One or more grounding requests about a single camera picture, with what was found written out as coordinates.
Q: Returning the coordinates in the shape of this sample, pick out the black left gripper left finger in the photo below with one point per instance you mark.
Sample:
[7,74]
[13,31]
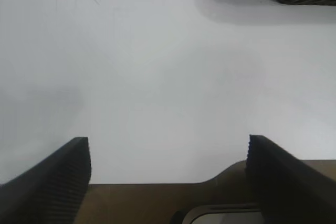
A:
[50,187]

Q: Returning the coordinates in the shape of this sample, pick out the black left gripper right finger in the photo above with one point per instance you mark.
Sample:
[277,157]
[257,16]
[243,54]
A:
[286,190]

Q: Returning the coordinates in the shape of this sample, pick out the dark rounded base frame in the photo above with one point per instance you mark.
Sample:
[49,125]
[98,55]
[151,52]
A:
[223,213]

